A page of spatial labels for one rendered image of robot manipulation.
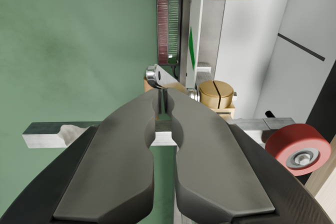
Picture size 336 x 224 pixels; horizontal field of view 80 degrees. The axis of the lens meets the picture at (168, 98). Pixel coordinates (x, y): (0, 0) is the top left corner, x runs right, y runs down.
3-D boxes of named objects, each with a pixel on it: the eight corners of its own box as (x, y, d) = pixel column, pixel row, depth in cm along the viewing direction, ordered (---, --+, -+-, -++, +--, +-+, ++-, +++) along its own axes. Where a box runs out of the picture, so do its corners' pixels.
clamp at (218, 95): (190, 142, 38) (194, 164, 34) (196, 79, 31) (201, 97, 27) (219, 142, 39) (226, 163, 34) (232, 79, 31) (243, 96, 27)
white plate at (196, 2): (182, 110, 49) (187, 139, 41) (189, -12, 35) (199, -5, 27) (185, 110, 49) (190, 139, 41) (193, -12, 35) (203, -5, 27)
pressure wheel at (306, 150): (242, 129, 40) (269, 180, 31) (252, 95, 36) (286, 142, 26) (282, 128, 41) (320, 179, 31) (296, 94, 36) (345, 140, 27)
